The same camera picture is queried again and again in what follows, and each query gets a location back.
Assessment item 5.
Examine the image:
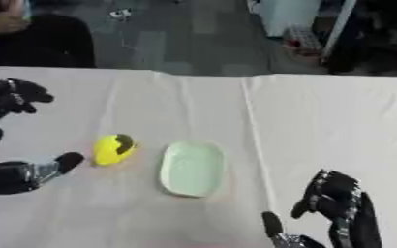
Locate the red and white box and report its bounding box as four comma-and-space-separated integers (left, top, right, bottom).
281, 25, 326, 58

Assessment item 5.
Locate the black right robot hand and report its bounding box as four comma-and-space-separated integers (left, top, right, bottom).
260, 169, 383, 248

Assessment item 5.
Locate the small white floor object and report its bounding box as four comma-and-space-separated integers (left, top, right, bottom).
108, 8, 135, 19

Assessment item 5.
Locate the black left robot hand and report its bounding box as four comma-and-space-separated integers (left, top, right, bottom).
0, 77, 87, 197

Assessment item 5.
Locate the white cabinet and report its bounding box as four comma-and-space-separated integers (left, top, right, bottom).
246, 0, 327, 38

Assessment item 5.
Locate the pale green oval dish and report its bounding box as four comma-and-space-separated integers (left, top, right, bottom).
159, 139, 228, 199

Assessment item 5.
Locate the person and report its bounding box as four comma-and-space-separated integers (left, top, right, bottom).
0, 0, 97, 69

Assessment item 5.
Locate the yellow and black toy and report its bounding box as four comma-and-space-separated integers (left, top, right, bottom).
91, 133, 137, 167

